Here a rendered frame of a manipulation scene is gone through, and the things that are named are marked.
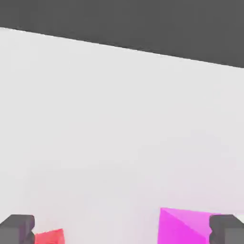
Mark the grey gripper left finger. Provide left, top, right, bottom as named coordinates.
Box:
left=0, top=214, right=36, bottom=244

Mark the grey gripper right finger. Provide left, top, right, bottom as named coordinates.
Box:
left=209, top=213, right=244, bottom=244

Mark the small red cube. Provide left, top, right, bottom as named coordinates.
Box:
left=34, top=228, right=66, bottom=244

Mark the large magenta box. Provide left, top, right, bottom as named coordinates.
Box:
left=157, top=207, right=222, bottom=244

